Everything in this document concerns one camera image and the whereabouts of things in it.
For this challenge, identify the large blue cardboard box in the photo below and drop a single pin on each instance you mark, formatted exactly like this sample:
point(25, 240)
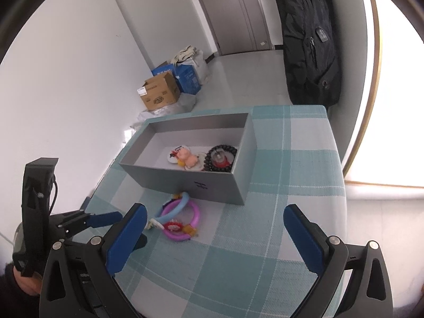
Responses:
point(188, 78)

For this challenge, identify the white tote bag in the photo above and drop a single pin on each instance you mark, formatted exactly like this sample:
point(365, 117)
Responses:
point(193, 56)

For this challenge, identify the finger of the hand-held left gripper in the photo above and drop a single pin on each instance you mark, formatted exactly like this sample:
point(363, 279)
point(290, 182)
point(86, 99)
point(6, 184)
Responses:
point(141, 241)
point(106, 218)

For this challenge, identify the small blue cardboard box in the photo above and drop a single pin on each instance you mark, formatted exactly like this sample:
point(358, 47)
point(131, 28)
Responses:
point(162, 69)

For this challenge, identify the clear plastic wrapping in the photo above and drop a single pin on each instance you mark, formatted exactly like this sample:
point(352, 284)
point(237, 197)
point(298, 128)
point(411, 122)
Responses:
point(185, 101)

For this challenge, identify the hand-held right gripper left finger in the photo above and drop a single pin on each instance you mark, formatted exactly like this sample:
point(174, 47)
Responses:
point(124, 238)

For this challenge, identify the person's left forearm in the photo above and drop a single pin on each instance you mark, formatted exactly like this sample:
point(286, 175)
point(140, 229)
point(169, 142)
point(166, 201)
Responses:
point(13, 301)

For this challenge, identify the grey cardboard box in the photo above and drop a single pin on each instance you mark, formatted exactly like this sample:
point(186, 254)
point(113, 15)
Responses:
point(172, 182)

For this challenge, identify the gold framed window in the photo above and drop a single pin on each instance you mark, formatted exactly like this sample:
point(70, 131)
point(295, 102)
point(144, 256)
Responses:
point(397, 106)

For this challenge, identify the black backpack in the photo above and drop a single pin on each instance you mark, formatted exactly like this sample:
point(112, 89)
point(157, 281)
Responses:
point(308, 39)

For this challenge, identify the brown cardboard box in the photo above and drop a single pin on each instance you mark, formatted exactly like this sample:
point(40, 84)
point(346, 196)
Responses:
point(159, 92)

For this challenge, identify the grey door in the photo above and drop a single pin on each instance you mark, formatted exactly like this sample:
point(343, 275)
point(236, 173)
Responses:
point(238, 16)

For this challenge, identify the pink pig charm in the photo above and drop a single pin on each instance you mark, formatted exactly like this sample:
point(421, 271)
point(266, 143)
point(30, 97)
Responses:
point(187, 157)

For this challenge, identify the teal checkered tablecloth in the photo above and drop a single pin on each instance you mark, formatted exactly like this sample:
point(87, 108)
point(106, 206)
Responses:
point(232, 271)

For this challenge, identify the person's left hand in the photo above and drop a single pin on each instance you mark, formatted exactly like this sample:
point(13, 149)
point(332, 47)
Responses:
point(28, 285)

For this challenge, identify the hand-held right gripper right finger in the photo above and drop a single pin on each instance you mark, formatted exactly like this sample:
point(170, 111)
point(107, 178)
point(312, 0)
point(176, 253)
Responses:
point(306, 240)

